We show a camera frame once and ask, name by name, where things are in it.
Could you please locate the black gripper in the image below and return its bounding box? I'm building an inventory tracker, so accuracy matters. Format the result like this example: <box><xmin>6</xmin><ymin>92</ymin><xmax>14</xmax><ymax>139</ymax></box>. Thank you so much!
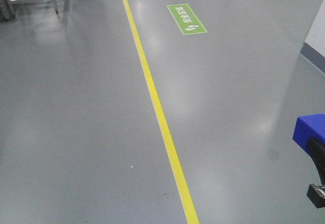
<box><xmin>307</xmin><ymin>137</ymin><xmax>324</xmax><ymax>208</ymax></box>

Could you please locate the green floor safety sign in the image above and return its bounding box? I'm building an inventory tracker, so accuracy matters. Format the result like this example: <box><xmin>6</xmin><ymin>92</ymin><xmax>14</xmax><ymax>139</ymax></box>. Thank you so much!
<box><xmin>167</xmin><ymin>4</ymin><xmax>207</xmax><ymax>35</ymax></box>

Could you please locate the blue plastic bottle-shaped part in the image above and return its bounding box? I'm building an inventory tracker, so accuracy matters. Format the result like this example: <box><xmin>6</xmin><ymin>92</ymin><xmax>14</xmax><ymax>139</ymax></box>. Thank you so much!
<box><xmin>293</xmin><ymin>114</ymin><xmax>324</xmax><ymax>155</ymax></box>

